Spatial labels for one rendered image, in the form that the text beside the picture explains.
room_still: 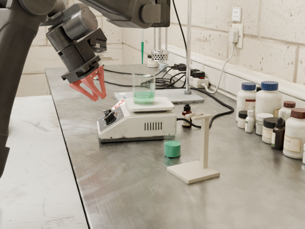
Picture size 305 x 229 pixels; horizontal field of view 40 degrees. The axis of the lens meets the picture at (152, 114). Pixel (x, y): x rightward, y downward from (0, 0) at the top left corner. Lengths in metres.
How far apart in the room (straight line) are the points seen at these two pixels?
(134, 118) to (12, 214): 0.43
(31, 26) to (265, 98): 0.73
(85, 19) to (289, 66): 0.65
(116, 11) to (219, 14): 1.03
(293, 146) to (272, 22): 0.54
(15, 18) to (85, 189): 0.36
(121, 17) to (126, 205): 0.34
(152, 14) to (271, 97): 0.48
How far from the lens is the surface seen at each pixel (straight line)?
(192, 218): 0.72
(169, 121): 1.08
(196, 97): 1.53
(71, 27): 1.00
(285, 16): 1.36
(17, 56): 0.65
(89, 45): 1.05
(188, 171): 0.88
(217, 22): 1.79
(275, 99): 1.20
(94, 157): 0.98
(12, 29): 0.64
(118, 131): 1.06
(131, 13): 0.80
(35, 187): 0.86
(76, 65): 1.03
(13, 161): 1.00
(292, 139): 1.01
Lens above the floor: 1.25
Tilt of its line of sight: 15 degrees down
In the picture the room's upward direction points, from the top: straight up
